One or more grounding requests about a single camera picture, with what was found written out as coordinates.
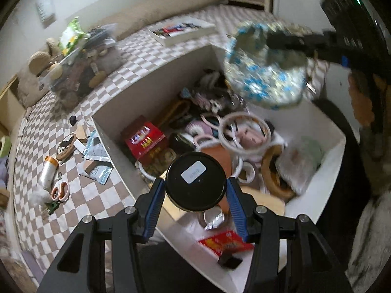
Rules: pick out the pink scissors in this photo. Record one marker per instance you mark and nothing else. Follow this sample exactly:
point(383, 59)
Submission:
point(205, 117)

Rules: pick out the black round tin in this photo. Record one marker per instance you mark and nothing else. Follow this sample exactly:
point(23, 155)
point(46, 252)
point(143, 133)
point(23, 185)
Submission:
point(189, 189)

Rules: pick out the red box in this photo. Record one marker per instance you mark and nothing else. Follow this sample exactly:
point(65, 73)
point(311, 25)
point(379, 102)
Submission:
point(145, 143)

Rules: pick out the yellow ball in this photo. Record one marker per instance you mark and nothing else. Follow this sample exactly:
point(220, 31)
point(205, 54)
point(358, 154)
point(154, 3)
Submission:
point(56, 71)

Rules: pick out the beige fluffy blanket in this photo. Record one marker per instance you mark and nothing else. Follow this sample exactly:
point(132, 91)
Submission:
point(171, 6)

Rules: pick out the white cardboard box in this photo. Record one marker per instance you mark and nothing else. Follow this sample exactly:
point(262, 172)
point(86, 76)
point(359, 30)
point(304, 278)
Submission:
point(128, 103)

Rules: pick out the assorted pens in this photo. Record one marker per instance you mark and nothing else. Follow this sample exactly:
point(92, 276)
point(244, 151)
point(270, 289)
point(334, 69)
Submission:
point(171, 30)

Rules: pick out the wrapped brown tape roll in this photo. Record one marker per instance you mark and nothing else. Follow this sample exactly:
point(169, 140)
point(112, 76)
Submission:
point(209, 212)

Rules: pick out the clear plastic storage bin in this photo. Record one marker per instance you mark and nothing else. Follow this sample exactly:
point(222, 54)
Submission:
point(107, 61)

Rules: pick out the oval wooden brush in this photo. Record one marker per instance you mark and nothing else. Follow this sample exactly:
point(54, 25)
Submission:
point(97, 79)

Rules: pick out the green snack packet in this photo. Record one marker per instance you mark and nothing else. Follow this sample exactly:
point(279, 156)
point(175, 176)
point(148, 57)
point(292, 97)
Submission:
point(70, 35)

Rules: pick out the checkered bedsheet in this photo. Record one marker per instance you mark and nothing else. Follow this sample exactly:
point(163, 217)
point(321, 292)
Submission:
point(91, 207)

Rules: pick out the light wooden oval box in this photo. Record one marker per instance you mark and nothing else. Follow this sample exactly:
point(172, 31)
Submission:
point(265, 200)

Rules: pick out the purple cloth strip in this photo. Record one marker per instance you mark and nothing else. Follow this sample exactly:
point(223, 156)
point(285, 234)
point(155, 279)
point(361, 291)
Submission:
point(32, 264)

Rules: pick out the multicolour crochet piece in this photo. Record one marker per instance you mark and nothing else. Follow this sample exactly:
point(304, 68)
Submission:
point(198, 97)

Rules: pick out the blue floral pouch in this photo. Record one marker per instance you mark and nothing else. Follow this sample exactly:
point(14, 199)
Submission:
point(265, 79)

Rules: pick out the brown leather case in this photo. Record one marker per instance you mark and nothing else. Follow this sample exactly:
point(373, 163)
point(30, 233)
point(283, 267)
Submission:
point(218, 157)

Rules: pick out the wooden headboard shelf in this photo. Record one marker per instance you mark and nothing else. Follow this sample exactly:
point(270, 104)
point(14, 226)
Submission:
point(9, 97)

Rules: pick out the small black box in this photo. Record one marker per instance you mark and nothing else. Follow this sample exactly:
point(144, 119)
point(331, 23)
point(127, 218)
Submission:
point(229, 261)

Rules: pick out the white paper card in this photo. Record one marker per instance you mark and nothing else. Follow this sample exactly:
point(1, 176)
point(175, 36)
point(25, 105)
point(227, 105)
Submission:
point(80, 146)

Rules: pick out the white fluffy rug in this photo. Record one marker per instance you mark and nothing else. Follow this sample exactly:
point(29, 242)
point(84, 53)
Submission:
point(369, 235)

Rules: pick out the brown leather oval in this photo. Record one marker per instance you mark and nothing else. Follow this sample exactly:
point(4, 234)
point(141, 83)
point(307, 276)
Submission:
point(172, 113)

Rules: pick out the orange white scissors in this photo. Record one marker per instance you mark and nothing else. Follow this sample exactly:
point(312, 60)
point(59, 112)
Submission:
point(60, 190)

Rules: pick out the mint green round pad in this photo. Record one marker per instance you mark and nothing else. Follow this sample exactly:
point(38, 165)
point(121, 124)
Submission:
point(310, 151)

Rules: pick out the white plastic packet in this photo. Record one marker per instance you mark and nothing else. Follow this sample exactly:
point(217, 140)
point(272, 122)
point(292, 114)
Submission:
point(293, 174)

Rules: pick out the green plastic clip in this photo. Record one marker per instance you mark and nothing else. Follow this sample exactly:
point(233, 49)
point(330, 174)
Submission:
point(52, 207)

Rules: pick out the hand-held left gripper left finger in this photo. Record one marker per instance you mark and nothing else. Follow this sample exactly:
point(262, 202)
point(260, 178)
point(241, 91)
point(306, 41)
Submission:
point(154, 210)

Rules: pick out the white fluff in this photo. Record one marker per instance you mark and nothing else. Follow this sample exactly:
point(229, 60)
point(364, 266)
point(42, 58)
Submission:
point(38, 196)

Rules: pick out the light wooden block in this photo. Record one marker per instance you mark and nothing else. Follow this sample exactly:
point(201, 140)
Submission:
point(81, 131)

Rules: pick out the white wall sign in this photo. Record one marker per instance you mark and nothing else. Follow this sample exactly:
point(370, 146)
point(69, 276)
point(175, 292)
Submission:
point(45, 7)

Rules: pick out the small wooden panda disc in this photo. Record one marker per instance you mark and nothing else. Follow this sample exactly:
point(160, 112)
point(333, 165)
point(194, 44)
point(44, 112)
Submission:
point(65, 148)

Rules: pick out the large wooden panda box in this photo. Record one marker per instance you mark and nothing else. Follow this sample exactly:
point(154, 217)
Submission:
point(270, 174)

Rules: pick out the small pink device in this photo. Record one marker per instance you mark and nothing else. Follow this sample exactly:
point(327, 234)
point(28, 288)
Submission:
point(250, 137)

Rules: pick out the red snack packet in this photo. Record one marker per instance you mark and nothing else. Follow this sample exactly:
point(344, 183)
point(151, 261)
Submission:
point(226, 241)

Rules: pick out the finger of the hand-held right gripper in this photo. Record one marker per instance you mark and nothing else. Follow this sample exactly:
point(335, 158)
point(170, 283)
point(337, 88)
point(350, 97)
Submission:
point(299, 42)

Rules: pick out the clear thread spool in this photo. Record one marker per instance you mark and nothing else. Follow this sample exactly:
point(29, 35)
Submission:
point(48, 172)

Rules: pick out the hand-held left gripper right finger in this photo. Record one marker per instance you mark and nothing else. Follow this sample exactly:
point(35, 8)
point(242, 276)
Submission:
point(236, 213)

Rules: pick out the small black wedge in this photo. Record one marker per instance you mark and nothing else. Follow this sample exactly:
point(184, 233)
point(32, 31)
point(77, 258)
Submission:
point(73, 120)

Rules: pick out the white shallow tray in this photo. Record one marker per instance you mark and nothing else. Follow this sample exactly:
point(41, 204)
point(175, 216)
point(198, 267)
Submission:
point(189, 36)

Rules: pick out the pink crochet round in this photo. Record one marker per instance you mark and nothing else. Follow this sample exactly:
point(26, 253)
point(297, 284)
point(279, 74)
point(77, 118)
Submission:
point(194, 127)

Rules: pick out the black round case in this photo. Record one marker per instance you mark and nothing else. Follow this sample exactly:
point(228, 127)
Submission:
point(181, 142)

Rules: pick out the avocado plush toy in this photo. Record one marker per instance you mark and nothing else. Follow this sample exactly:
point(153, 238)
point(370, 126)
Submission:
point(3, 145)

